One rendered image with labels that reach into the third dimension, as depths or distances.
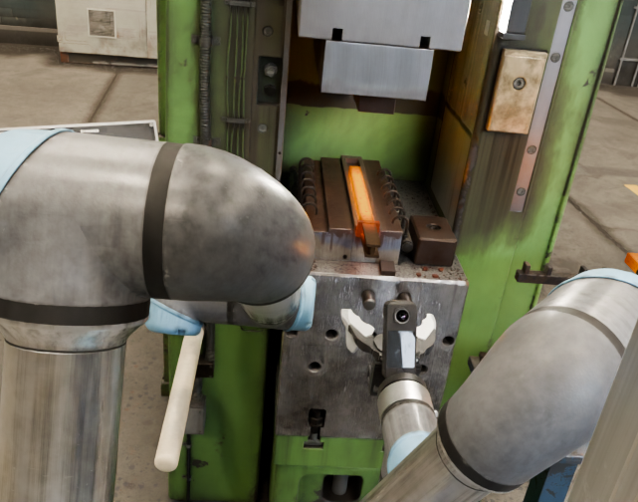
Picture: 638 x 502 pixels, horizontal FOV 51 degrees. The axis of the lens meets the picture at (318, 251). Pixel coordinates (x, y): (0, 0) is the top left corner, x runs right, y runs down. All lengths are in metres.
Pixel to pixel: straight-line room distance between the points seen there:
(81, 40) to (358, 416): 5.60
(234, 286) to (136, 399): 1.97
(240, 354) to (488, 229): 0.69
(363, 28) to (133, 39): 5.49
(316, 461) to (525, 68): 1.01
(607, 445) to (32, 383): 0.41
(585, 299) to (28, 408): 0.47
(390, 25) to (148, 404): 1.61
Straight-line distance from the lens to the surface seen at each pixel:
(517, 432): 0.58
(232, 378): 1.77
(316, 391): 1.53
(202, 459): 1.97
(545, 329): 0.59
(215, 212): 0.45
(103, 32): 6.69
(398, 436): 0.87
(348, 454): 1.68
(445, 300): 1.42
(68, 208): 0.46
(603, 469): 0.17
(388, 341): 0.96
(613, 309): 0.65
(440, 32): 1.27
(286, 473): 1.72
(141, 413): 2.38
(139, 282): 0.47
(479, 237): 1.60
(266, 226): 0.47
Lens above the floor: 1.59
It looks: 28 degrees down
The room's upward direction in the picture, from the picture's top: 6 degrees clockwise
